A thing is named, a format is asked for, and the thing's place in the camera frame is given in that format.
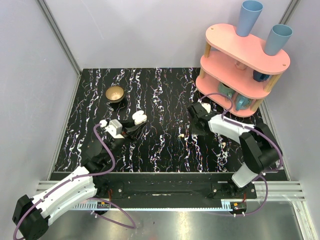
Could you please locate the white earbud charging case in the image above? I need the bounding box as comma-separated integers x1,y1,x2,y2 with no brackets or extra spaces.
132,110,148,125

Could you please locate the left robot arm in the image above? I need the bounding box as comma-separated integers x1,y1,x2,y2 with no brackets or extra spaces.
12,116,147,240

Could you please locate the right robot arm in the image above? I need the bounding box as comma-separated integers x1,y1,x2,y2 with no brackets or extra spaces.
188,102,283,199

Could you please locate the gold bowl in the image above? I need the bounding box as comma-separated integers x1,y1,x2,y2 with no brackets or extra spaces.
105,85,125,103

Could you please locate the teal mug left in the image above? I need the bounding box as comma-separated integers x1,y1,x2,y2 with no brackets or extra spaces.
218,82,236,99

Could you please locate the teal mug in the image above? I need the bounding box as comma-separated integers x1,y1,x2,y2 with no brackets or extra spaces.
235,94,253,111
218,82,236,99

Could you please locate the teal mug right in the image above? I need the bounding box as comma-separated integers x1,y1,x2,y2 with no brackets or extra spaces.
235,94,253,111

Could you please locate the pink three-tier shelf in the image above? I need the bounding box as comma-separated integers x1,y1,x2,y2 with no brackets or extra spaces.
195,23,291,118

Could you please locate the pink small cup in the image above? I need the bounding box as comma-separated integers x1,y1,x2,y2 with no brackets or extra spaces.
235,61,247,70

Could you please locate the dark blue mug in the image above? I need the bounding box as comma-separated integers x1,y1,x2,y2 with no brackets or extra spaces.
252,70,270,82

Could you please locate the blue cup right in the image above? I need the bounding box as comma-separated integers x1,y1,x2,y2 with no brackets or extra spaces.
264,24,293,56

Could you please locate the blue cup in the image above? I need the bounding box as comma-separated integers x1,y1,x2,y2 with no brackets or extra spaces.
264,24,293,56
236,0,264,37

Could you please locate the blue cup rear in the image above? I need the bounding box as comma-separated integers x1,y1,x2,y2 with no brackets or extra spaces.
236,0,264,37

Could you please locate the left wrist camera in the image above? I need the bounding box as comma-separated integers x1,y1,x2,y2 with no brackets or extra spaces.
104,119,124,139

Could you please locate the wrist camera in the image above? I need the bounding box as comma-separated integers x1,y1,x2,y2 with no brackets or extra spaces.
104,119,124,139
199,102,211,114

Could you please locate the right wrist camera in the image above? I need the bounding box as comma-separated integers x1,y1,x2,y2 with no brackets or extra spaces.
199,102,211,114

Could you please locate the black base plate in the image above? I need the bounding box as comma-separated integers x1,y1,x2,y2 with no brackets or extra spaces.
102,172,257,200

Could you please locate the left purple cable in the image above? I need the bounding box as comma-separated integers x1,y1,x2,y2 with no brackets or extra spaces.
12,122,137,240

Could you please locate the aluminium rail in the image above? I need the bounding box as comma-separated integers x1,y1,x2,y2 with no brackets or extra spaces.
33,181,307,213

